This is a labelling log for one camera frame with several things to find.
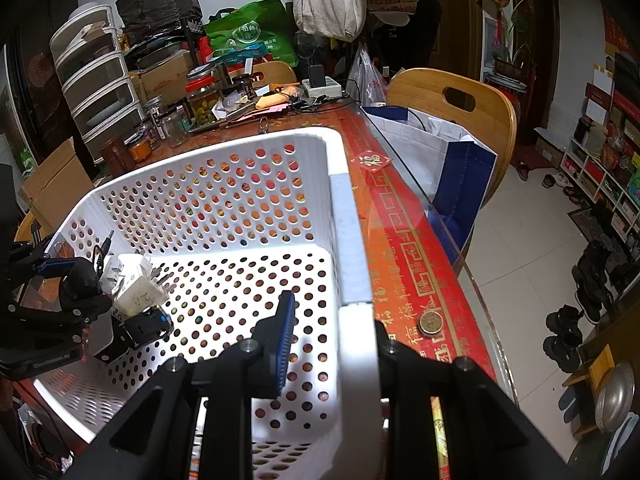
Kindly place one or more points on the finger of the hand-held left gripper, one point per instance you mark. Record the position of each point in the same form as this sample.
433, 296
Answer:
147, 330
77, 282

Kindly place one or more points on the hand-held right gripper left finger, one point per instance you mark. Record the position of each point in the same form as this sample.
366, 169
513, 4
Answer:
285, 345

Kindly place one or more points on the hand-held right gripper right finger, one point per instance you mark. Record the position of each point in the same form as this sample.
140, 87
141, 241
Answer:
400, 360

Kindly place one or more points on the white charger block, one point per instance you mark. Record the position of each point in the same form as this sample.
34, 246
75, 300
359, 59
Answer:
132, 287

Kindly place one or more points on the white perforated plastic basket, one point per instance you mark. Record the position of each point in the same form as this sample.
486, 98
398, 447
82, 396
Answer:
225, 210

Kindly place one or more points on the wooden chair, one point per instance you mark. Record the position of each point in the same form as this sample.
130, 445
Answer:
425, 95
275, 72
26, 225

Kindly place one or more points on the open cardboard box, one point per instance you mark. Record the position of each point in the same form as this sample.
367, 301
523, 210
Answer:
55, 180

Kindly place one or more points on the brown ceramic jar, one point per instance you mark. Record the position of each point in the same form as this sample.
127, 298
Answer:
117, 157

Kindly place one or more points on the small jar orange contents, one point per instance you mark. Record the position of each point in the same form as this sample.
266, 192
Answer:
140, 152

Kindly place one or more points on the pair of black shoes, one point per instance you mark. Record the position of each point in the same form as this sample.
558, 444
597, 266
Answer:
565, 335

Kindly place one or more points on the empty glass jar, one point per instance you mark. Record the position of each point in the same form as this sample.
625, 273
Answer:
172, 127

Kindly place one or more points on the white plastic drawer tower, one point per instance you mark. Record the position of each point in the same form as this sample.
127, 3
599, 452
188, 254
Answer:
100, 90

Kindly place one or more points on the white and blue paper bag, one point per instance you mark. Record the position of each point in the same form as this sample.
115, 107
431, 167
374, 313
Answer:
465, 170

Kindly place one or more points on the dark wooden wardrobe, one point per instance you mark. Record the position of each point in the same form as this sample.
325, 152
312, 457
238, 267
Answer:
35, 85

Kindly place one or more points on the pickle jar red lid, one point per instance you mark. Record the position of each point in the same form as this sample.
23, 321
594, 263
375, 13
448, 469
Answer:
202, 105

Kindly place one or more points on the metal basin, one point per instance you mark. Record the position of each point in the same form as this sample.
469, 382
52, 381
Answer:
617, 397

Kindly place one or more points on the printed cardboard box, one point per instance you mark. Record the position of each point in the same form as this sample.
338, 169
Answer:
165, 77

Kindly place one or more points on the white power strip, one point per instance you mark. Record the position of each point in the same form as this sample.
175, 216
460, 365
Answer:
325, 87

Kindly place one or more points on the white shoe shelf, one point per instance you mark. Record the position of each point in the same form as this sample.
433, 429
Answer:
600, 175

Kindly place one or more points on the white plastic bag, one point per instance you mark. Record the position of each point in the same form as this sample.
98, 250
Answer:
367, 80

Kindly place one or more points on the black wrapped bundle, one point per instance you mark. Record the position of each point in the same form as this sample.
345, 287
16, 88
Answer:
160, 5

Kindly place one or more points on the green shopping bag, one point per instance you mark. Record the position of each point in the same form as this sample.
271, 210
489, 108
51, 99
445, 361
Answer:
255, 30

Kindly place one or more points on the beige tote bag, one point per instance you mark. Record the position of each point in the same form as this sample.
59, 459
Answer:
325, 5

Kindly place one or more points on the dark wooden door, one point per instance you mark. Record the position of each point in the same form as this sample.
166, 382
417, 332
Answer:
535, 35

